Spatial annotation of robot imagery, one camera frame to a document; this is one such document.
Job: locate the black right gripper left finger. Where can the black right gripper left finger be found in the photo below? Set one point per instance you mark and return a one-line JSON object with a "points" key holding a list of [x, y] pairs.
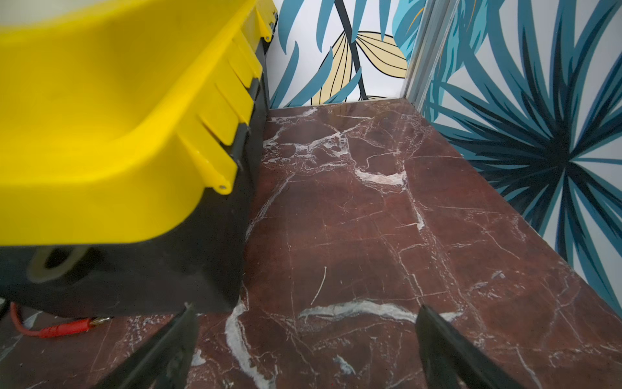
{"points": [[164, 361]]}

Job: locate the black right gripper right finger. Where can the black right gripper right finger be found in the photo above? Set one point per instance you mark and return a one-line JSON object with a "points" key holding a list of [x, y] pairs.
{"points": [[449, 358]]}

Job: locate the yellow black toolbox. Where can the yellow black toolbox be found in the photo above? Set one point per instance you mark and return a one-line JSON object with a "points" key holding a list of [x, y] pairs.
{"points": [[131, 139]]}

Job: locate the aluminium corner post right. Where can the aluminium corner post right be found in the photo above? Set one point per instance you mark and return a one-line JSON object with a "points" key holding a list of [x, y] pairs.
{"points": [[430, 41]]}

